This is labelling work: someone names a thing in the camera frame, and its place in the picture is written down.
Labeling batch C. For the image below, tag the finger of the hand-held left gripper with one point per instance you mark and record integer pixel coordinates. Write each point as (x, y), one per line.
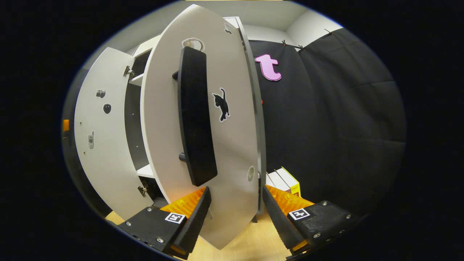
(66, 125)

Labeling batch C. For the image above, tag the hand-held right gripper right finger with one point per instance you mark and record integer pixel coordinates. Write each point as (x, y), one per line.
(277, 221)

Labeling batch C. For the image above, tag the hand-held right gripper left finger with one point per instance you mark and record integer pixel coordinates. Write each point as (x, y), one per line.
(195, 224)

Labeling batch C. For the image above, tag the white shoe cabinet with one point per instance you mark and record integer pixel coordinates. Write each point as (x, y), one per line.
(132, 119)

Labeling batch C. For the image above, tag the metal door hinge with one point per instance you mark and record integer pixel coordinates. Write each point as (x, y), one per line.
(142, 189)
(127, 70)

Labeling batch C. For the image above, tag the white cabinet shelf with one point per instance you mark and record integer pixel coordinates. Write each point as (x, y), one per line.
(145, 171)
(137, 79)

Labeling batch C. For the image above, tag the white cabinet drawer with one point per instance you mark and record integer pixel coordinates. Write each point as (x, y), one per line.
(146, 45)

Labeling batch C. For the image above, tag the yellow book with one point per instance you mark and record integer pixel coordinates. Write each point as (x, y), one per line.
(294, 188)

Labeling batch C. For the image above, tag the white and orange book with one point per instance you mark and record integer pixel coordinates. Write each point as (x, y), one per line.
(270, 180)

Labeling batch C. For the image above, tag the black backdrop cloth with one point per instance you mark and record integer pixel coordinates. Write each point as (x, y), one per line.
(326, 127)

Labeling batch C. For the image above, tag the row of black cloth clips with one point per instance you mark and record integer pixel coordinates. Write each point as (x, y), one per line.
(284, 43)

